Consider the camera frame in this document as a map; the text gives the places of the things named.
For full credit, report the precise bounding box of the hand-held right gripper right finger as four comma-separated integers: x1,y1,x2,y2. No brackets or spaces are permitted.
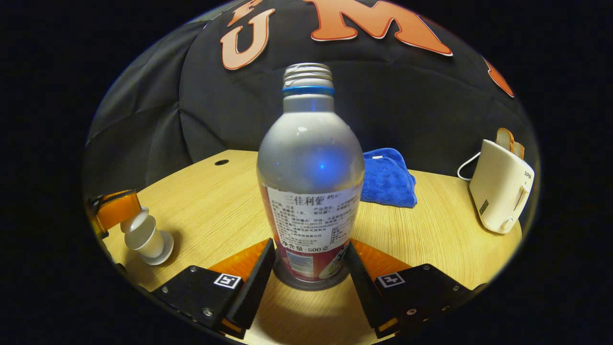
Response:
345,239,487,339

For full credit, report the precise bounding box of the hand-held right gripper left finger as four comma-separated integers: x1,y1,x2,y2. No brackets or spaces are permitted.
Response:
152,238,277,340

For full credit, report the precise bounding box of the white teacup lid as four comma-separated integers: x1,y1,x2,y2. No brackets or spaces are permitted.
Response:
120,207,157,236

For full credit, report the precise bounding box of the brown round coaster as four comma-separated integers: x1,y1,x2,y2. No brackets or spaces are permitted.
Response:
272,259,352,291

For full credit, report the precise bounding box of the white teacup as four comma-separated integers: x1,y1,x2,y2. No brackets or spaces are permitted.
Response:
125,221,166,259

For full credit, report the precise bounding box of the silver water bottle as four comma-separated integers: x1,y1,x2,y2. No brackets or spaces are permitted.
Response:
256,63,366,283

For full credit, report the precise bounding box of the white saucer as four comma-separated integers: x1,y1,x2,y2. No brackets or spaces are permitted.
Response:
141,231,175,266

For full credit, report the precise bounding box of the blue towel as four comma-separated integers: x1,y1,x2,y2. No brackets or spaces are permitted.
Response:
360,148,418,208

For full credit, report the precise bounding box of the white toaster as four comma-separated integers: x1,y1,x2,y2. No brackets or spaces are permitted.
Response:
469,139,536,235

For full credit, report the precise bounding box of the white toaster cable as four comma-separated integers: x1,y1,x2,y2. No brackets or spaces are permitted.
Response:
457,151,481,182

